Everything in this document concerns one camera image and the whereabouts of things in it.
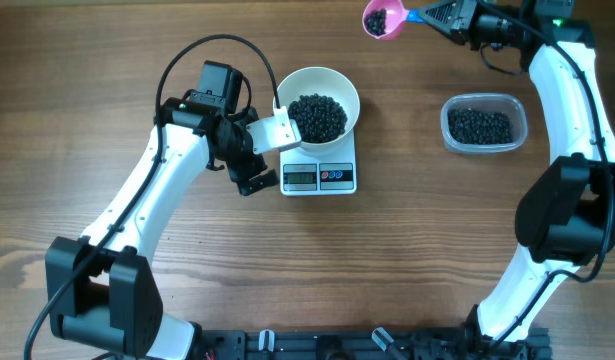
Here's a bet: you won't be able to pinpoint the white digital kitchen scale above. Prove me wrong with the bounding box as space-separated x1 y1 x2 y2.
280 132 358 196

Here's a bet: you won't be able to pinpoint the white plastic bowl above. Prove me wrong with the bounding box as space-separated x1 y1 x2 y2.
278 67 360 152

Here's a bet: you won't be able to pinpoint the black beans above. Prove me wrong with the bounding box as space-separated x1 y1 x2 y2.
287 7 514 146

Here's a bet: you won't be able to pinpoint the left black cable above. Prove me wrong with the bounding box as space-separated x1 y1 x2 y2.
22 33 281 360

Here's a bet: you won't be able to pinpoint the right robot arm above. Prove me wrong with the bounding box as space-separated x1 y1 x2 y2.
419 1 615 359

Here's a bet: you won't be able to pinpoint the clear plastic container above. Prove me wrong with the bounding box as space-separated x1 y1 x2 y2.
440 93 528 154

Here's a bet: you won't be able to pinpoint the pink scoop with blue handle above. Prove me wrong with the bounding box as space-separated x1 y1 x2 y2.
362 0 424 40

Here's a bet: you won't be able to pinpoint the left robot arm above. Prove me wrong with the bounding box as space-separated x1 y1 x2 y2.
44 61 301 359

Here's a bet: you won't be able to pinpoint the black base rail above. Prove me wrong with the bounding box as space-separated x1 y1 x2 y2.
195 328 553 360

